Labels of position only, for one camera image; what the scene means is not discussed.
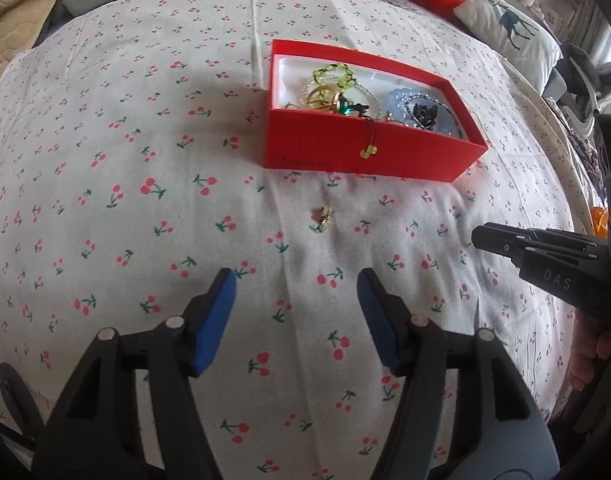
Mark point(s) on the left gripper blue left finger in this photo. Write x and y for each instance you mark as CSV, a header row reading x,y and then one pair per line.
x,y
208,316

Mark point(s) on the black flower hair clip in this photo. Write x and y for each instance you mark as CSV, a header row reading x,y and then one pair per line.
x,y
425,116

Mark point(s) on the right hand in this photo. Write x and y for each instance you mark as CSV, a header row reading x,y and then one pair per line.
x,y
588,344

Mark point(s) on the grey office chair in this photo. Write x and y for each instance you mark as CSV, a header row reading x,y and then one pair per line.
x,y
580,89

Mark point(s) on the small silver gold earring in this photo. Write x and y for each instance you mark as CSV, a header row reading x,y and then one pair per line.
x,y
323,218

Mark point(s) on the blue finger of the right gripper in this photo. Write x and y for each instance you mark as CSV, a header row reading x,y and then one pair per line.
x,y
517,244

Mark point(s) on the white deer print pillow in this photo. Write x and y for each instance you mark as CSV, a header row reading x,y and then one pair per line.
x,y
527,45

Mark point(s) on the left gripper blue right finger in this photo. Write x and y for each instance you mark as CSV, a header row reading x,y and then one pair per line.
x,y
387,318

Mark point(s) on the red cardboard box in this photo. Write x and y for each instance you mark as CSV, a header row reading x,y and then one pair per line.
x,y
340,110

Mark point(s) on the cherry print bed sheet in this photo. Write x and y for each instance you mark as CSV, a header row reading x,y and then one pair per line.
x,y
130,173

